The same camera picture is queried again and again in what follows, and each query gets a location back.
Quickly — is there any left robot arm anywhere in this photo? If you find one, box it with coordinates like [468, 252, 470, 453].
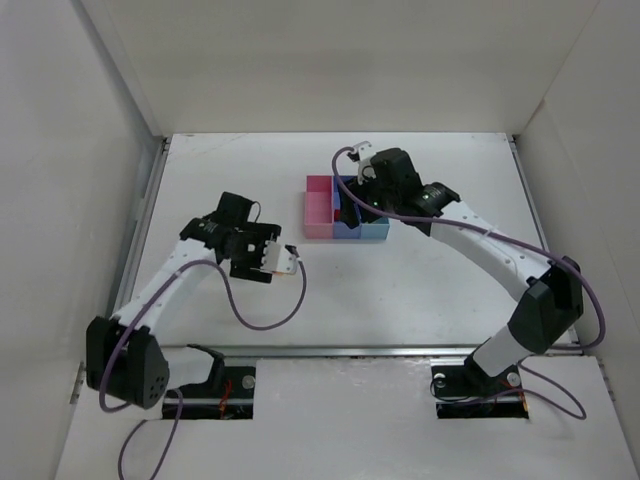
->
[86, 192, 282, 412]

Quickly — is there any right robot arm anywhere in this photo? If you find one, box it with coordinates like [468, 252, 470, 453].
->
[336, 143, 584, 397]

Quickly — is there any light blue plastic bin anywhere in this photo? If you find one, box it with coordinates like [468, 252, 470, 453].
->
[360, 217, 390, 241]

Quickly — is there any pink plastic bin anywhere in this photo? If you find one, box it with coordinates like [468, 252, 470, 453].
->
[303, 175, 334, 240]

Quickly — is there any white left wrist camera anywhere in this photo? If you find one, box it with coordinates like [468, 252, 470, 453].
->
[261, 241, 299, 275]

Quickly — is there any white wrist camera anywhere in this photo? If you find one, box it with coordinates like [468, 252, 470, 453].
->
[347, 141, 376, 185]
[261, 241, 299, 275]

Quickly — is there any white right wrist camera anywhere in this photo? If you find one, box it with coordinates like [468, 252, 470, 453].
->
[347, 141, 376, 185]

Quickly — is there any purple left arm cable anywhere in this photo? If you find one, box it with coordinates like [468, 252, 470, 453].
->
[98, 244, 308, 480]

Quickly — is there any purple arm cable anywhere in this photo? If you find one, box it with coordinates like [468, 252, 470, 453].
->
[98, 244, 308, 480]
[330, 145, 607, 421]

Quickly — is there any aluminium front rail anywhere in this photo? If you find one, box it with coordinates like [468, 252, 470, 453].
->
[159, 340, 584, 361]

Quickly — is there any aluminium rail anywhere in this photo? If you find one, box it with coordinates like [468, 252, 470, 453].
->
[506, 134, 548, 249]
[159, 340, 584, 361]
[105, 137, 171, 317]

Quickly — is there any aluminium left rail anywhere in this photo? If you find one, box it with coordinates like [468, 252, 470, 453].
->
[105, 137, 171, 317]

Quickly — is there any aluminium right rail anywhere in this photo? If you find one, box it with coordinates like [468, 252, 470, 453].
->
[506, 134, 548, 249]

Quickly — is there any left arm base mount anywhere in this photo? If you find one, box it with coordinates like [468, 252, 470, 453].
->
[180, 365, 256, 420]

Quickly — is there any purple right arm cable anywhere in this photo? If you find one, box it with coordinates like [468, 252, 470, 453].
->
[330, 145, 607, 421]

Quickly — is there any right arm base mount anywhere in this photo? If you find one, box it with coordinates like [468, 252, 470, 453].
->
[430, 364, 529, 420]

